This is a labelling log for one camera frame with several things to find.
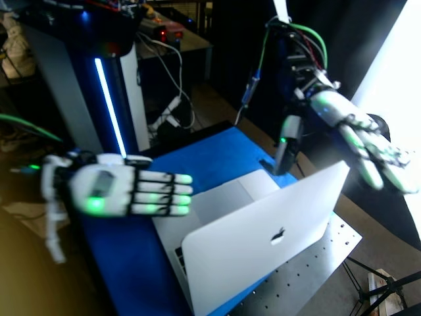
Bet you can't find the black curtain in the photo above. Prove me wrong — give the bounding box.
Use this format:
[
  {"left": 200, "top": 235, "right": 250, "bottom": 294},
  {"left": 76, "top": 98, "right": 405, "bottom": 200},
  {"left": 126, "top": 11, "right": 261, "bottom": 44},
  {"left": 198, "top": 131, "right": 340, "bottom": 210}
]
[{"left": 272, "top": 0, "right": 421, "bottom": 246}]

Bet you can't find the pale wooden piece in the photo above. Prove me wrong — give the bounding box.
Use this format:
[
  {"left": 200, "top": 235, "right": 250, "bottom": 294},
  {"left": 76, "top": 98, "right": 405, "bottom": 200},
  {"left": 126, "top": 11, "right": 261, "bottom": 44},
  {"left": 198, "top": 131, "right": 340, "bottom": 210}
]
[{"left": 366, "top": 268, "right": 407, "bottom": 316}]

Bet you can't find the perforated metal plate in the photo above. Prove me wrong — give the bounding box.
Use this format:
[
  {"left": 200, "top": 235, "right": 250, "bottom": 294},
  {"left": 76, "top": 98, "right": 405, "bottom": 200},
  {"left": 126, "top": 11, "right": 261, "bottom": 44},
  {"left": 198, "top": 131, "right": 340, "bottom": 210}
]
[{"left": 226, "top": 213, "right": 363, "bottom": 316}]

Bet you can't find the black device with red lights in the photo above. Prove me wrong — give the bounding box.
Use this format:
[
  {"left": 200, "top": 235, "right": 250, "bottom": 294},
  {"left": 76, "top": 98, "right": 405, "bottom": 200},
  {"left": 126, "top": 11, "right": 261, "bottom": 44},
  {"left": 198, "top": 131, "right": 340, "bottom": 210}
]
[{"left": 141, "top": 18, "right": 185, "bottom": 43}]

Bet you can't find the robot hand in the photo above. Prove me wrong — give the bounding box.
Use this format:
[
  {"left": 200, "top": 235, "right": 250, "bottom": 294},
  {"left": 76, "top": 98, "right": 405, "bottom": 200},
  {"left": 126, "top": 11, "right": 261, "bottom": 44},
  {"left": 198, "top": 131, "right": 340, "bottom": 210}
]
[
  {"left": 67, "top": 153, "right": 195, "bottom": 219},
  {"left": 309, "top": 90, "right": 421, "bottom": 196}
]

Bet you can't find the green cable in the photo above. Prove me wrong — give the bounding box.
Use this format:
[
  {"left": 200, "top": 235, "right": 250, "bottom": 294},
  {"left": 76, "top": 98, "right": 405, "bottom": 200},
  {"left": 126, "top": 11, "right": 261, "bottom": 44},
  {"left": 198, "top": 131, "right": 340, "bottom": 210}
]
[
  {"left": 0, "top": 113, "right": 63, "bottom": 143},
  {"left": 289, "top": 22, "right": 329, "bottom": 70}
]

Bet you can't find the small black clip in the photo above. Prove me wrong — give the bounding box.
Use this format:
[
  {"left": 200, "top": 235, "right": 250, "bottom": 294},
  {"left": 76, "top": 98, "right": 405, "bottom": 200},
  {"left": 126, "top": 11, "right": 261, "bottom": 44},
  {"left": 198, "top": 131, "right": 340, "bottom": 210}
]
[{"left": 259, "top": 159, "right": 277, "bottom": 174}]

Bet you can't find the silver laptop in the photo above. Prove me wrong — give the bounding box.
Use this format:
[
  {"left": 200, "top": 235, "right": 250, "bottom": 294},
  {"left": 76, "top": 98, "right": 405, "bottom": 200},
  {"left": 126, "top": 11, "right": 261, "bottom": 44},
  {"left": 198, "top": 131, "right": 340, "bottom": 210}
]
[{"left": 151, "top": 161, "right": 350, "bottom": 316}]

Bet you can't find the blue cloth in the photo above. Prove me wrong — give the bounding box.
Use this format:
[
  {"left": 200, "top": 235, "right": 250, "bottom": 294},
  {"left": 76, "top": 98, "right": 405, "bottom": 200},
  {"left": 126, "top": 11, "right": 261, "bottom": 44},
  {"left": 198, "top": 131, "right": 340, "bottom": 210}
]
[{"left": 78, "top": 126, "right": 336, "bottom": 316}]

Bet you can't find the white cable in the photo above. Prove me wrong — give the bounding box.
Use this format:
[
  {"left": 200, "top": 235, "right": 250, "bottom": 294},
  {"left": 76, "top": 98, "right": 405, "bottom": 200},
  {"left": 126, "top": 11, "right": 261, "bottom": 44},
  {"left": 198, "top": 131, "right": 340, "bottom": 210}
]
[{"left": 136, "top": 32, "right": 197, "bottom": 131}]

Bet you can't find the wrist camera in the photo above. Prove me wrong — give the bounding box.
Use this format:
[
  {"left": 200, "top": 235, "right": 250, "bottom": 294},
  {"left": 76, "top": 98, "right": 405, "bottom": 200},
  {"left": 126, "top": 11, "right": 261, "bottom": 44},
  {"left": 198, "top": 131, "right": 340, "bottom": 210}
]
[{"left": 274, "top": 114, "right": 304, "bottom": 176}]

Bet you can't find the black tripod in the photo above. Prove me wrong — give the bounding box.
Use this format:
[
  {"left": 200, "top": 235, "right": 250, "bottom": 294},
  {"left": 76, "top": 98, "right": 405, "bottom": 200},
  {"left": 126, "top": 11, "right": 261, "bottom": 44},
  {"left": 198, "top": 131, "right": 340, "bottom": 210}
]
[{"left": 341, "top": 256, "right": 421, "bottom": 316}]

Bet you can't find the grey desk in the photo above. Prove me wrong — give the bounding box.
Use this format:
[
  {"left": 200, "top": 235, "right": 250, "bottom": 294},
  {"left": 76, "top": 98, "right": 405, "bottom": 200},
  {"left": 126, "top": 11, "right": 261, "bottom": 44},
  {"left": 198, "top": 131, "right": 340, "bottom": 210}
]
[{"left": 137, "top": 6, "right": 214, "bottom": 83}]

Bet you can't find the white power strip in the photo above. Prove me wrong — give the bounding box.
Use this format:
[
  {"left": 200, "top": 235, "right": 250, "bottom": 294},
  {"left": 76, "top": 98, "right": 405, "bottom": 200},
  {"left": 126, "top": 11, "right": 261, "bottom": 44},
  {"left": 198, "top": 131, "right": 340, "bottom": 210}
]
[{"left": 147, "top": 95, "right": 185, "bottom": 129}]

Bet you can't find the robot body column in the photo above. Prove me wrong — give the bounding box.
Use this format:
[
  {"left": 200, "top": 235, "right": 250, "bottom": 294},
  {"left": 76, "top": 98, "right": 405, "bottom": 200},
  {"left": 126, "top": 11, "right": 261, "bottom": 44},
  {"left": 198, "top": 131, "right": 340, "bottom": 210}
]
[{"left": 19, "top": 0, "right": 152, "bottom": 165}]

